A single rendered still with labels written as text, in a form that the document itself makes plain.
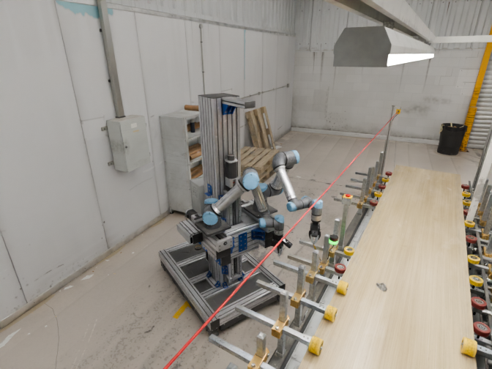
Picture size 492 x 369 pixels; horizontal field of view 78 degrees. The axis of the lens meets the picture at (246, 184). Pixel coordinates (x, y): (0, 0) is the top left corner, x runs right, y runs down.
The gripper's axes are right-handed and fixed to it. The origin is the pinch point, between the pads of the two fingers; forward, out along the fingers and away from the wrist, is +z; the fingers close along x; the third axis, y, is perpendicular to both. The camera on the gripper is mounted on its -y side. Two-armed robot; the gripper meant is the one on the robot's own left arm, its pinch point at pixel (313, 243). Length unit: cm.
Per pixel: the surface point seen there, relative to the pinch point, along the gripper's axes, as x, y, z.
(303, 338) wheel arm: 5, -86, 3
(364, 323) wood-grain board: -29, -64, 9
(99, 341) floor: 177, -41, 99
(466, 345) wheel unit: -76, -74, 2
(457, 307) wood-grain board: -87, -39, 9
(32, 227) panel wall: 264, 3, 18
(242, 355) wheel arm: 34, -102, 3
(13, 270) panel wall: 270, -23, 50
